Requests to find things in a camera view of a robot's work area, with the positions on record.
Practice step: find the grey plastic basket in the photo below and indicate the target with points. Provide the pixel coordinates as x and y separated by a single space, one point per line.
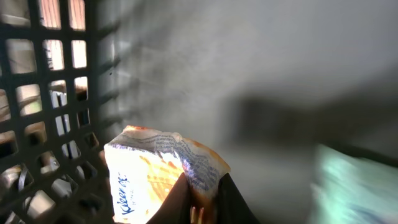
259 82

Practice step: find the green wet wipes pack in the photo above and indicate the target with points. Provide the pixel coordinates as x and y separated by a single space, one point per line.
353 190

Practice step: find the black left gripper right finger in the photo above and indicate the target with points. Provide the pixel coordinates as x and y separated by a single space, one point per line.
231 206

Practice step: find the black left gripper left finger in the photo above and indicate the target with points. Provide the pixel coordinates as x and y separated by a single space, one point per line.
176 207

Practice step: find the orange tissue pack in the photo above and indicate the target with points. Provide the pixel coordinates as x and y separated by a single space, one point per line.
144 164

